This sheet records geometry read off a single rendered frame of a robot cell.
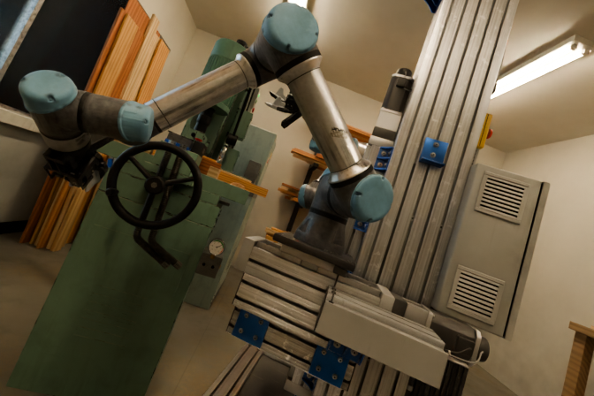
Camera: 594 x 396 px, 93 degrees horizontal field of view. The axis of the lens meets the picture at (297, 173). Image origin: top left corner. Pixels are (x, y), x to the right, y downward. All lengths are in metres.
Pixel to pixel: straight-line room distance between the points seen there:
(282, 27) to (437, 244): 0.78
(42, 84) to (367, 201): 0.64
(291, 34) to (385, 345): 0.67
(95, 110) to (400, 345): 0.74
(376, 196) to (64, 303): 1.14
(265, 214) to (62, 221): 2.02
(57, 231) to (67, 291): 1.46
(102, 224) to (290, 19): 0.98
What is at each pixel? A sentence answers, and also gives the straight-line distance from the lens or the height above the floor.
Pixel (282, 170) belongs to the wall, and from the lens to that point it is 3.68.
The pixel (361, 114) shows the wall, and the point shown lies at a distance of 4.03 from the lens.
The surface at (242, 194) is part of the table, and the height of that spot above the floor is 0.88.
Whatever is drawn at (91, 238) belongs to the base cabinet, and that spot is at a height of 0.54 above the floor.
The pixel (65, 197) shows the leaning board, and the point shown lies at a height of 0.39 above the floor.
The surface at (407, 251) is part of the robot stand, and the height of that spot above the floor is 0.89.
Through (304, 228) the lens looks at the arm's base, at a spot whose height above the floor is 0.85.
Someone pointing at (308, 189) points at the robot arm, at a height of 1.01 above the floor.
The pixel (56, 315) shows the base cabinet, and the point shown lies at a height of 0.26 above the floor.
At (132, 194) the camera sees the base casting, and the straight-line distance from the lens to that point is 1.24.
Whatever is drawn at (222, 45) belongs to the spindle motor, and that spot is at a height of 1.46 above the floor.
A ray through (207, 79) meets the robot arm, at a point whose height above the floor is 1.11.
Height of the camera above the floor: 0.89
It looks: 7 degrees up
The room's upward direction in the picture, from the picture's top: 21 degrees clockwise
